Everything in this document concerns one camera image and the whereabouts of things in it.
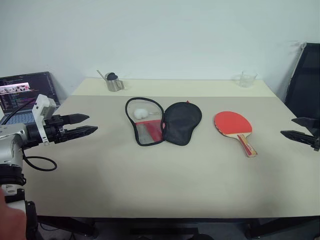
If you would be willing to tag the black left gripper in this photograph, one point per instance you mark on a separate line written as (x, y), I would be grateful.
(56, 130)

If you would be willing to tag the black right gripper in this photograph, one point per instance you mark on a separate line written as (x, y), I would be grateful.
(317, 143)

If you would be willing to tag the red table tennis paddle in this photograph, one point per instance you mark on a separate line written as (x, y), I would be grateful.
(232, 122)

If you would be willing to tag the black red paddle case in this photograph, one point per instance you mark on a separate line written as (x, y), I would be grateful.
(181, 122)

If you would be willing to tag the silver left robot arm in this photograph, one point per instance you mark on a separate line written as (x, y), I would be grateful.
(12, 142)

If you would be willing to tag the stainless steel cup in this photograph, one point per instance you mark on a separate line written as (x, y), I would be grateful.
(113, 85)

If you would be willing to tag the thin metal stick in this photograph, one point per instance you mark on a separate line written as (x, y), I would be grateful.
(101, 74)

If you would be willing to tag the black office chair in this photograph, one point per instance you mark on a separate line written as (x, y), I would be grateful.
(306, 75)

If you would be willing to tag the black object in cup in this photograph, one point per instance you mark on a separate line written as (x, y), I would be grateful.
(112, 76)

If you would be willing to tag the open laptop computer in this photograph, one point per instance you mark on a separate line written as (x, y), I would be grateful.
(37, 85)

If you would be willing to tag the white ping pong balls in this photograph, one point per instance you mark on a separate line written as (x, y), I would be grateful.
(139, 113)

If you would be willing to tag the clear glass beaker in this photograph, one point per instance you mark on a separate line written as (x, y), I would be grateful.
(246, 80)

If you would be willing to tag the blurred pinkish shape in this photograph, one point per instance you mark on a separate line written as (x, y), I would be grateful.
(10, 220)

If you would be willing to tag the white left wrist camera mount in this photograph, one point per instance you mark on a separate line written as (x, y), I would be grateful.
(41, 106)

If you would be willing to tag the black metal table frame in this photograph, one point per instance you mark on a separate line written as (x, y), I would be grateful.
(75, 226)

